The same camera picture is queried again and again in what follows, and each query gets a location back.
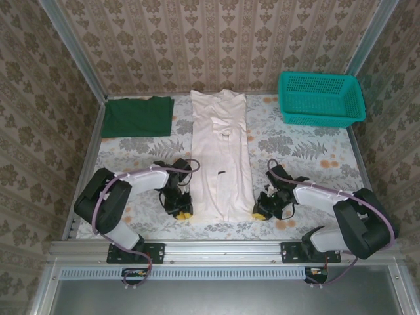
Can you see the white t-shirt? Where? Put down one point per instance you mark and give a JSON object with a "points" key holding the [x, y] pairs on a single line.
{"points": [[220, 157]]}

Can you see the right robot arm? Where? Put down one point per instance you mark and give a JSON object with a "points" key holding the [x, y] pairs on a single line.
{"points": [[357, 223]]}

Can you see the folded green t-shirt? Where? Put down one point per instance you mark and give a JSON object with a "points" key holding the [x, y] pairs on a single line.
{"points": [[138, 116]]}

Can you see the grey metal panel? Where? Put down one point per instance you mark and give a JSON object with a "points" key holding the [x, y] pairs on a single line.
{"points": [[213, 298]]}

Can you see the teal plastic basket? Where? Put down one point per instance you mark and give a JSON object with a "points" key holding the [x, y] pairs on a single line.
{"points": [[321, 98]]}

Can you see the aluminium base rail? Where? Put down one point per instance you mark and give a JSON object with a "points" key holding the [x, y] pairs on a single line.
{"points": [[223, 251]]}

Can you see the aluminium left side rail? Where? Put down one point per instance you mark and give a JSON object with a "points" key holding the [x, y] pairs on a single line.
{"points": [[93, 138]]}

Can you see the aluminium right side rail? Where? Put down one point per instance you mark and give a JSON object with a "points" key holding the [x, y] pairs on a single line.
{"points": [[367, 170]]}

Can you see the aluminium left corner post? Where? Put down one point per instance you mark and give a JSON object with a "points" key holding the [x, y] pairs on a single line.
{"points": [[73, 49]]}

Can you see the aluminium corner post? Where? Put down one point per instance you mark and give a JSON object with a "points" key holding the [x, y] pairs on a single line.
{"points": [[73, 49], [369, 36]]}

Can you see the aluminium right corner post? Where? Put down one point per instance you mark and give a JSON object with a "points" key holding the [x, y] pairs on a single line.
{"points": [[369, 36]]}

